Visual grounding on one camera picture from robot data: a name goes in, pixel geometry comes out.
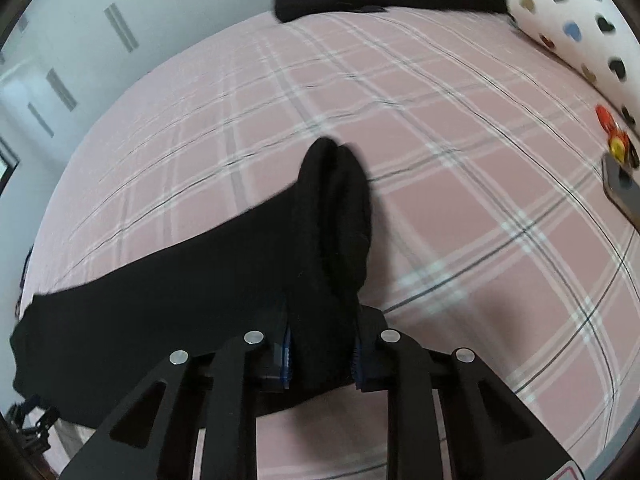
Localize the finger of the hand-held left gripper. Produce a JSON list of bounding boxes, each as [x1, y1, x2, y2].
[[2, 394, 62, 456]]

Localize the red and yellow toy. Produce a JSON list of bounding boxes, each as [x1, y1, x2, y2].
[[595, 104, 633, 163]]

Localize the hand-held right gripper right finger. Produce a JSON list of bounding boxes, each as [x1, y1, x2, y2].
[[354, 307, 577, 480]]

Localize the white heart-print pillow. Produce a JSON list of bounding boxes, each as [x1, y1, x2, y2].
[[505, 0, 640, 141]]

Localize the black pants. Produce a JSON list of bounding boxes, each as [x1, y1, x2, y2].
[[10, 136, 373, 428]]

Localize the white wardrobe with grey handles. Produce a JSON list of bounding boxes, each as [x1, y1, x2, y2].
[[0, 0, 381, 171]]

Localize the dark smartphone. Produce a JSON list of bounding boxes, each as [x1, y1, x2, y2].
[[601, 152, 640, 233]]

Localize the black-framed window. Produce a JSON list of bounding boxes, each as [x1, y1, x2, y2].
[[0, 137, 21, 188]]

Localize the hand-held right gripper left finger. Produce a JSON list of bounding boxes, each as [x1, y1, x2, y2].
[[60, 299, 294, 480]]

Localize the pink plaid bed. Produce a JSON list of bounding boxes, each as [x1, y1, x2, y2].
[[15, 5, 640, 480]]

